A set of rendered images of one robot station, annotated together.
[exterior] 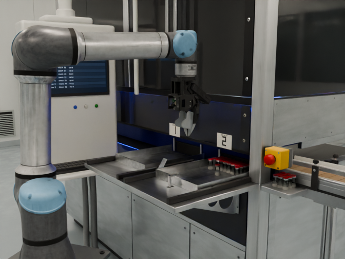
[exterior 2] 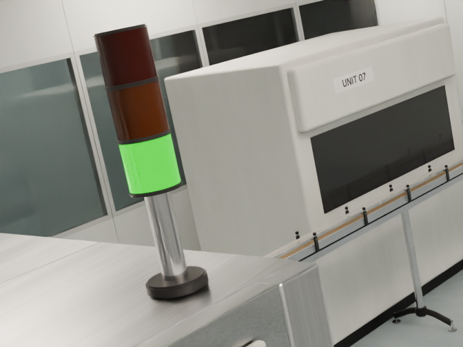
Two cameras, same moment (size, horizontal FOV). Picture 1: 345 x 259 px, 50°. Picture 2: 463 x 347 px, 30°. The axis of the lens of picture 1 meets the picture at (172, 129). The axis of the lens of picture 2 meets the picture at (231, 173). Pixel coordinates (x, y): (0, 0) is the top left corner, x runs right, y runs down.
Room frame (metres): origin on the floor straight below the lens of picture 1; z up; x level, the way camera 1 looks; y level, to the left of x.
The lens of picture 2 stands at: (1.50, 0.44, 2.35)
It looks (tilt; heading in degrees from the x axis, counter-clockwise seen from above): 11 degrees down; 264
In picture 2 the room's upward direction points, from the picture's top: 12 degrees counter-clockwise
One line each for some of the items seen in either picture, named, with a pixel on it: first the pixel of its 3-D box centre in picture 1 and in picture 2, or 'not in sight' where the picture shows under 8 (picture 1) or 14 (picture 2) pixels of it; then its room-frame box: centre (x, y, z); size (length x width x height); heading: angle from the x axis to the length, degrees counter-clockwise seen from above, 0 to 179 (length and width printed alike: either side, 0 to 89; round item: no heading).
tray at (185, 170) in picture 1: (208, 173); not in sight; (1.45, -0.15, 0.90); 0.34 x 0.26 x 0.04; 127
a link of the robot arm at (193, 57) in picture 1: (185, 47); not in sight; (1.30, -0.04, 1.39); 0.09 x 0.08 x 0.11; 118
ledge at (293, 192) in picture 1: (286, 188); not in sight; (1.34, -0.43, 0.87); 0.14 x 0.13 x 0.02; 127
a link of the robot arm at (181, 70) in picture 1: (186, 70); not in sight; (1.29, -0.05, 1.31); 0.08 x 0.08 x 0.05
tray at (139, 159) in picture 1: (159, 156); not in sight; (1.72, 0.06, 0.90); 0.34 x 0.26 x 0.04; 127
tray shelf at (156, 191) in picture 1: (169, 172); not in sight; (1.55, 0.01, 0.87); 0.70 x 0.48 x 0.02; 37
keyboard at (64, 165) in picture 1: (80, 165); not in sight; (1.87, 0.48, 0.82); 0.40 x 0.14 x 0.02; 123
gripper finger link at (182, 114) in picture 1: (181, 123); not in sight; (1.30, -0.03, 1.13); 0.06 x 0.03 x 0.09; 128
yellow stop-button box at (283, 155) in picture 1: (278, 157); not in sight; (1.33, -0.39, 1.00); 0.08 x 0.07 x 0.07; 127
